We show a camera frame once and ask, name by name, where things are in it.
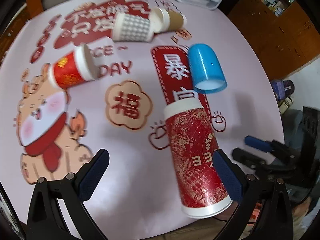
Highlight tall red patterned paper cup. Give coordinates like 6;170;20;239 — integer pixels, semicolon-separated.
164;98;232;219

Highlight blue plastic cup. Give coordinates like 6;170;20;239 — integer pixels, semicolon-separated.
188;43;227;94

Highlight small red paper cup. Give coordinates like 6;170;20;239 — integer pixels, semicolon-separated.
48;43;99;90

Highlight grey checked paper cup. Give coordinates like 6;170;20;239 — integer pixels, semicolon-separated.
111;12;154;42

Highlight brown sleeved paper cup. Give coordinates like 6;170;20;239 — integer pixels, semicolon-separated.
149;8;187;34

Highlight pink printed tablecloth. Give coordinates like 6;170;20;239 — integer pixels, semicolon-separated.
1;0;284;239

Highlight dark wooden shelf cabinet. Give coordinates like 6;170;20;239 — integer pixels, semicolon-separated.
228;0;319;80

